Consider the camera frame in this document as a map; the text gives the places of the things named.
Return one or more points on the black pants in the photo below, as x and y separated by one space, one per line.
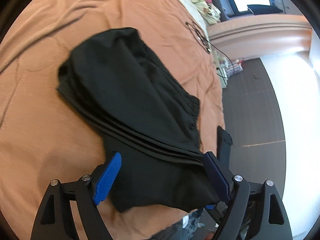
120 86

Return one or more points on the bear print pillow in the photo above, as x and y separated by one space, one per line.
208 11

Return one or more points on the white bed sheet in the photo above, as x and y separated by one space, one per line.
195 14

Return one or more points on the brown curtain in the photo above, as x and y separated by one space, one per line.
252 37

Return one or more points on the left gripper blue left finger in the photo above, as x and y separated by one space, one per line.
54 219

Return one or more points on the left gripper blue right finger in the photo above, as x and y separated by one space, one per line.
269 218

